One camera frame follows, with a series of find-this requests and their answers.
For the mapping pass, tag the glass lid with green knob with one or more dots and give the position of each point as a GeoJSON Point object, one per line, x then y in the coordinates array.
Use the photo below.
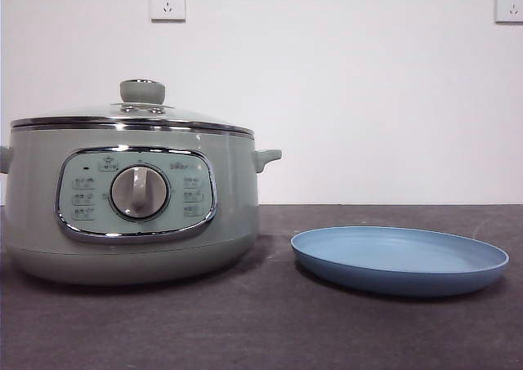
{"type": "Point", "coordinates": [142, 92]}

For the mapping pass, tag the pale green electric steamer pot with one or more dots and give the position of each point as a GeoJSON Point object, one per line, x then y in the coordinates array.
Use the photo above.
{"type": "Point", "coordinates": [229, 206]}

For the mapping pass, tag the blue round plate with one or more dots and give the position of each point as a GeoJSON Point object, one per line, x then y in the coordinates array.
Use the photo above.
{"type": "Point", "coordinates": [392, 259]}

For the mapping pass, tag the white wall socket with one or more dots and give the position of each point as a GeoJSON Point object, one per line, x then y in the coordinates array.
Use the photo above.
{"type": "Point", "coordinates": [168, 2]}
{"type": "Point", "coordinates": [510, 5]}

